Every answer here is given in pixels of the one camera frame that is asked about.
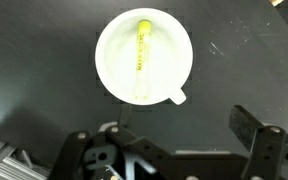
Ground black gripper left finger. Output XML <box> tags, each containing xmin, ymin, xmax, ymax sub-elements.
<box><xmin>105</xmin><ymin>125</ymin><xmax>184</xmax><ymax>180</ymax></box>

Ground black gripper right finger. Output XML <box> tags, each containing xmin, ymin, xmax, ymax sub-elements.
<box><xmin>229</xmin><ymin>105</ymin><xmax>288</xmax><ymax>180</ymax></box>

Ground yellow sharpie marker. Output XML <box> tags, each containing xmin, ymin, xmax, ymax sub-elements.
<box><xmin>135</xmin><ymin>20</ymin><xmax>152</xmax><ymax>99</ymax></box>

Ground white green ceramic mug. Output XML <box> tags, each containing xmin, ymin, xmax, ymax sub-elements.
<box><xmin>95</xmin><ymin>8</ymin><xmax>193</xmax><ymax>106</ymax></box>

